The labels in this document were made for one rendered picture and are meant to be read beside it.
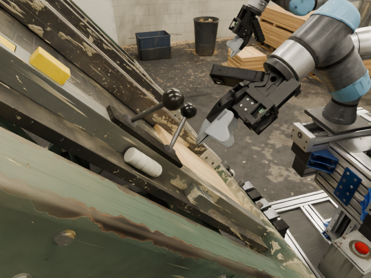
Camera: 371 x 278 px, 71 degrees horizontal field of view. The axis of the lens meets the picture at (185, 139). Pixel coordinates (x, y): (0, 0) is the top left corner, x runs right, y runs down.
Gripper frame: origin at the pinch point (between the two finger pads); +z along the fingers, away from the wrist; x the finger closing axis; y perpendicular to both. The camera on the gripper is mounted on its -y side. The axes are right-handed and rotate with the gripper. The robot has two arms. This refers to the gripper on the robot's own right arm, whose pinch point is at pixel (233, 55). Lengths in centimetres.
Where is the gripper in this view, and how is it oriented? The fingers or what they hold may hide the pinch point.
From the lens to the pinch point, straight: 127.0
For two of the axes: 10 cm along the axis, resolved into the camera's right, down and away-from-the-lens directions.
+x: 2.7, 5.7, -7.8
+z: -4.4, 7.9, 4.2
